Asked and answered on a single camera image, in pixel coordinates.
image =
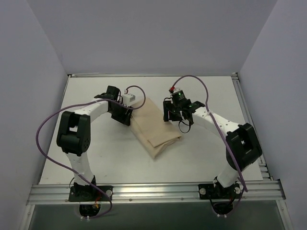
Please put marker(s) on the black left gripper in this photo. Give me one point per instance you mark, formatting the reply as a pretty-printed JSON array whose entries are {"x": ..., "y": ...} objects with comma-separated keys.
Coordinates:
[{"x": 122, "y": 115}]

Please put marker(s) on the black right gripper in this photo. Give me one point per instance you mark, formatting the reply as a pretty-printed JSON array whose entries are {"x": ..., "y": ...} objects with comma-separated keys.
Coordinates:
[{"x": 167, "y": 111}]

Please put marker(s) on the beige cloth wrap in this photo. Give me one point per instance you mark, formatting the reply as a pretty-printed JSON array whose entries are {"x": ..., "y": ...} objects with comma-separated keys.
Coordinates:
[{"x": 151, "y": 130}]

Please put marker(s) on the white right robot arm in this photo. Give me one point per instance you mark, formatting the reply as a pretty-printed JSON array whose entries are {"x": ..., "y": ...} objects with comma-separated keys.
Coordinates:
[{"x": 241, "y": 142}]

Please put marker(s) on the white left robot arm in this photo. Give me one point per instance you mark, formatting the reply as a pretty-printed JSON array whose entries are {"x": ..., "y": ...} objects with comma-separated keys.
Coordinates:
[{"x": 74, "y": 134}]

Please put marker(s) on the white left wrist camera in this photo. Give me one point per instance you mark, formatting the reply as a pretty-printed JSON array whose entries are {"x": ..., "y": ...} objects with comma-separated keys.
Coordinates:
[{"x": 128, "y": 99}]

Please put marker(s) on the aluminium back rail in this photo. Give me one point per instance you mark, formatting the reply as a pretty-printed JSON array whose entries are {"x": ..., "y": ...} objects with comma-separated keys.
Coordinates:
[{"x": 88, "y": 75}]

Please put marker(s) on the aluminium rail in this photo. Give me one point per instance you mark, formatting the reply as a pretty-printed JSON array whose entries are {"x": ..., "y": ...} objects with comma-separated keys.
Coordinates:
[
  {"x": 88, "y": 75},
  {"x": 248, "y": 118}
]

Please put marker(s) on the aluminium front rail frame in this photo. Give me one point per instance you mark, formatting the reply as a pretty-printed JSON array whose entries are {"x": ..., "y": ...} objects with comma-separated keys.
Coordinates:
[{"x": 52, "y": 194}]

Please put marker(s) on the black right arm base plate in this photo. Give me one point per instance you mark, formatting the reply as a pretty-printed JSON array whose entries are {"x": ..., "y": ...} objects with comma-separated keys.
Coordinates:
[{"x": 216, "y": 191}]

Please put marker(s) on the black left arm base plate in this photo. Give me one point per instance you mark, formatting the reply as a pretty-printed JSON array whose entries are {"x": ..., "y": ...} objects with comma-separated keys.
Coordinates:
[{"x": 87, "y": 193}]

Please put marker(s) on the aluminium right side rail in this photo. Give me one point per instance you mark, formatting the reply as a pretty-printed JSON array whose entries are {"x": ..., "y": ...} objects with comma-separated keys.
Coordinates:
[{"x": 248, "y": 118}]

